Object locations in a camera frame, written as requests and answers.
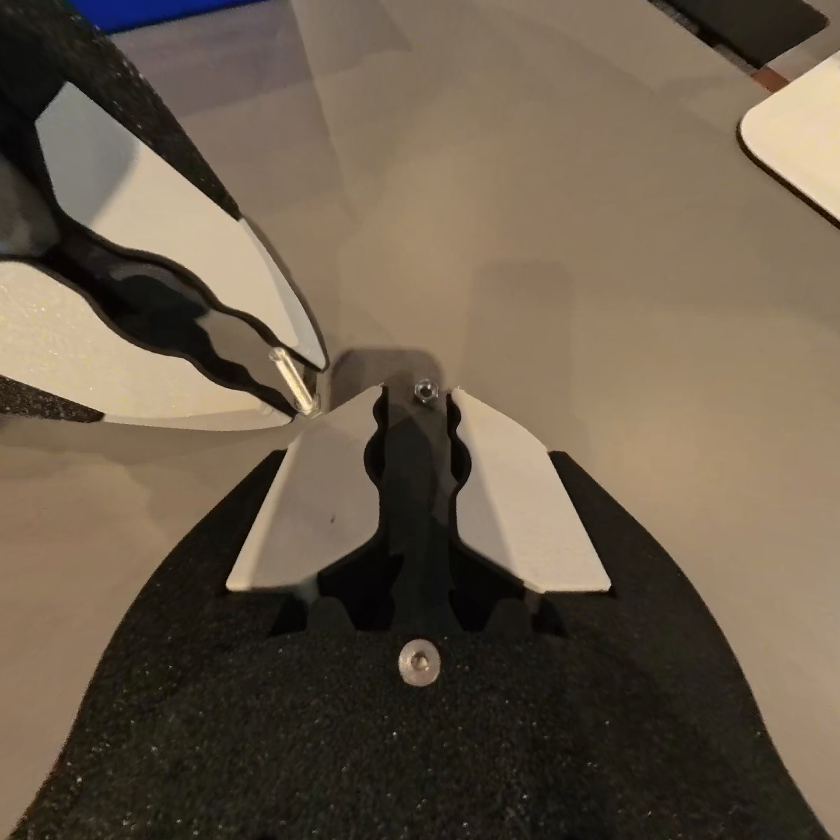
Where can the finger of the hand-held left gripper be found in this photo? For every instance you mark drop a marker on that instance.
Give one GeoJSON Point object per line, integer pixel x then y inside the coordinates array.
{"type": "Point", "coordinates": [164, 197]}
{"type": "Point", "coordinates": [65, 341]}

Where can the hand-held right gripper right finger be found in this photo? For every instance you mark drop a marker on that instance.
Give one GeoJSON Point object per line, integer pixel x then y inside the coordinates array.
{"type": "Point", "coordinates": [518, 512]}

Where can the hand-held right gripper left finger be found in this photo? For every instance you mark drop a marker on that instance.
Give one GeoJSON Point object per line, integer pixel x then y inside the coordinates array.
{"type": "Point", "coordinates": [308, 512]}

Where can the silver metal bolt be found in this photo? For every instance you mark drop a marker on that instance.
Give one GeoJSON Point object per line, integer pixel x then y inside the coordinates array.
{"type": "Point", "coordinates": [292, 380]}

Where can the small metal nut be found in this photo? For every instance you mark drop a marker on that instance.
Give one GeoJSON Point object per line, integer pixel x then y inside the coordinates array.
{"type": "Point", "coordinates": [425, 392]}

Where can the blue plastic bin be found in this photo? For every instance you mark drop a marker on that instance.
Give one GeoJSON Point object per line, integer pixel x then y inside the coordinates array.
{"type": "Point", "coordinates": [164, 10]}

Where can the white document stand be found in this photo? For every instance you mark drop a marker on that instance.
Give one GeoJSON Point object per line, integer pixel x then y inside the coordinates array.
{"type": "Point", "coordinates": [800, 131]}

